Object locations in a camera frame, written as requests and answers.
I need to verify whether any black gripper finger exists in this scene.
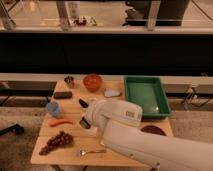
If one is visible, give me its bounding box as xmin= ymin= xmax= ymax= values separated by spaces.
xmin=79 ymin=119 xmax=91 ymax=129
xmin=78 ymin=99 xmax=88 ymax=108

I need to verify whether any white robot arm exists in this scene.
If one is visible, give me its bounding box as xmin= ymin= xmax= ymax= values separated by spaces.
xmin=78 ymin=99 xmax=213 ymax=171

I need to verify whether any small metal cup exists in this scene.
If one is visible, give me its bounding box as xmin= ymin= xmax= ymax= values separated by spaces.
xmin=64 ymin=76 xmax=74 ymax=88

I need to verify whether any blue cup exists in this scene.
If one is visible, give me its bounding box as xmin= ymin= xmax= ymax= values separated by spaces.
xmin=46 ymin=102 xmax=60 ymax=117

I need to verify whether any black rectangular block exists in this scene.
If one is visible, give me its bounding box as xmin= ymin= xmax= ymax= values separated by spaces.
xmin=53 ymin=91 xmax=72 ymax=99

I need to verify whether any red bowl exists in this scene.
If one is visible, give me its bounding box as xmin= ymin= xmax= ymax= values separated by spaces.
xmin=83 ymin=74 xmax=102 ymax=92

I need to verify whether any purple grape bunch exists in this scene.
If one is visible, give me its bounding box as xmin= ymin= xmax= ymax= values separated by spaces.
xmin=39 ymin=131 xmax=74 ymax=155

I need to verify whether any wooden table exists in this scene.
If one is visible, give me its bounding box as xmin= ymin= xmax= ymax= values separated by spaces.
xmin=30 ymin=79 xmax=174 ymax=168

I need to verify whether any white cloth piece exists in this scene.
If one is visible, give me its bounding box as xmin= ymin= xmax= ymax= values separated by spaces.
xmin=104 ymin=89 xmax=121 ymax=98

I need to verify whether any metal spoon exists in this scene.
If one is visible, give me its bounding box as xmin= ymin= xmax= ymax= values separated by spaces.
xmin=78 ymin=149 xmax=106 ymax=157

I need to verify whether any orange carrot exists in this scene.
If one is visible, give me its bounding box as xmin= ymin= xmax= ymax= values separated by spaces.
xmin=49 ymin=119 xmax=73 ymax=127

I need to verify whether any purple bowl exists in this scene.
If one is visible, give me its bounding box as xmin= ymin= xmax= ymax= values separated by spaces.
xmin=141 ymin=125 xmax=166 ymax=136

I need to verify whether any green plastic tray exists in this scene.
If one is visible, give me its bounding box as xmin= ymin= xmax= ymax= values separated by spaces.
xmin=124 ymin=76 xmax=171 ymax=119

